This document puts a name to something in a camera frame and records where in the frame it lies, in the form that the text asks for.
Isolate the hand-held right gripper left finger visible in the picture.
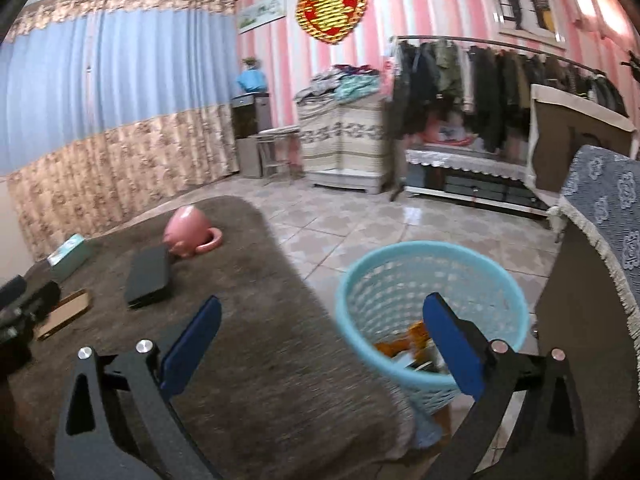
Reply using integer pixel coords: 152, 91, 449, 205
52, 295, 223, 480

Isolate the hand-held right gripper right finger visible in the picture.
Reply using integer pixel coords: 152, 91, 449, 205
422, 292, 586, 480

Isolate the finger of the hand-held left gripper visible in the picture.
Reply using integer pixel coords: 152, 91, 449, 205
0, 280, 62, 330
0, 275, 28, 311

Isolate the orange snack wrapper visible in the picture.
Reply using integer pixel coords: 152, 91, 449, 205
374, 321, 431, 361

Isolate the light blue plastic basket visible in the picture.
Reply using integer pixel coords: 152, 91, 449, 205
334, 241, 531, 416

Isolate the brown shallow tray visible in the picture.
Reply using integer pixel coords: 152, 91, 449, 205
34, 288, 93, 342

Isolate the teal tissue box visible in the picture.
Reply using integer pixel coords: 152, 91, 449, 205
46, 233, 93, 283

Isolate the white cabinet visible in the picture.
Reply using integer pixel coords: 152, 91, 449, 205
0, 175, 36, 281

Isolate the black notebook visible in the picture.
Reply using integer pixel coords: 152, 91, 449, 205
124, 244, 173, 310

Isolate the grey shaggy rug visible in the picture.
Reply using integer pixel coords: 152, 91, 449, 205
7, 195, 416, 480

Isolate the pink pig cup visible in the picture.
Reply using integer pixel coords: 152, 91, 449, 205
163, 205, 223, 260

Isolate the low black cabinet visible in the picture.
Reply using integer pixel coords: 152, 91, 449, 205
402, 162, 551, 218

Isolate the white lace cloth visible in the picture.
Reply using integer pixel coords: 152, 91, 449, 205
405, 147, 531, 186

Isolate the blue patterned fringed cloth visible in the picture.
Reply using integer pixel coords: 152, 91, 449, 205
547, 145, 640, 351

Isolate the brown panel with white border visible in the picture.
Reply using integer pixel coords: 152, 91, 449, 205
529, 83, 640, 196

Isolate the blue floral window curtain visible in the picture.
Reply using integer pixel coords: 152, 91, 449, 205
0, 0, 241, 263

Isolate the metal stool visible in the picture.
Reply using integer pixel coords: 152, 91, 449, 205
249, 126, 301, 181

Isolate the patterned cloth-covered cabinet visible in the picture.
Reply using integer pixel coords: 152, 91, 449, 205
297, 92, 388, 195

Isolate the row of hanging dark clothes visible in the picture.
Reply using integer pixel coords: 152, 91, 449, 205
387, 40, 628, 156

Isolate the pink hanging garment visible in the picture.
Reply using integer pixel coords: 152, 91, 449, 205
381, 55, 398, 98

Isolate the pile of folded clothes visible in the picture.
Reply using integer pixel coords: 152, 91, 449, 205
295, 64, 386, 106

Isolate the metal clothes rack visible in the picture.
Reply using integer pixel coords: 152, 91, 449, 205
389, 35, 623, 203

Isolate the pink window curtain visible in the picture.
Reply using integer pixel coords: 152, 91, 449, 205
565, 0, 636, 56

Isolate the landscape wall picture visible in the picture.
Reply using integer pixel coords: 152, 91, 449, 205
235, 0, 287, 35

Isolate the framed wall poster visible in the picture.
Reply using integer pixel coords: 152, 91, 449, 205
487, 0, 568, 51

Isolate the red heart wall decoration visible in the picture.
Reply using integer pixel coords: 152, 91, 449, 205
295, 0, 368, 47

